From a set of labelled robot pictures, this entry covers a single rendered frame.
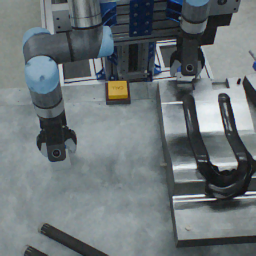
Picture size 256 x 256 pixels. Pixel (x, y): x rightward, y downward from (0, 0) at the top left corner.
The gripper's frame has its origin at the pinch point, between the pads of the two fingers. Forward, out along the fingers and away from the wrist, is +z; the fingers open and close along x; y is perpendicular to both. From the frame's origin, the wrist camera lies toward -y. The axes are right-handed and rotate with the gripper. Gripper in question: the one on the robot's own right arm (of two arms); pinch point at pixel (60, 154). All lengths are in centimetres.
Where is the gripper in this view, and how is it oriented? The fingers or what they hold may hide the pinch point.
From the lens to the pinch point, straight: 126.7
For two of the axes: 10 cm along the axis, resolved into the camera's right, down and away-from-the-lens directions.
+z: -0.1, 5.5, 8.3
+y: -2.0, -8.2, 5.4
